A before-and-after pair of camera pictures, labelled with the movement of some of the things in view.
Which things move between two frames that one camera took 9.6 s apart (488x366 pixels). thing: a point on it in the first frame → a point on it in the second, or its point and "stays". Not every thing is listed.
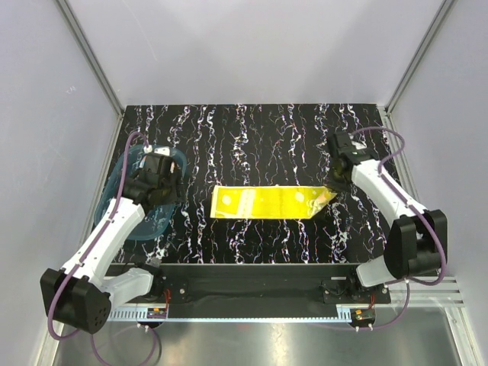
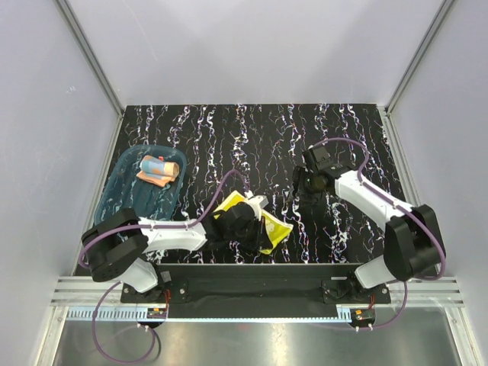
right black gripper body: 333,175 → 307,189
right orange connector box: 362,317 stays
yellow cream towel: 268,201 → 277,228
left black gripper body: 172,187 → 250,236
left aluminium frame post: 78,30 stays
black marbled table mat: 260,146 stays
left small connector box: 156,313 stays
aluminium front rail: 423,292 stays
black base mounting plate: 246,284 stays
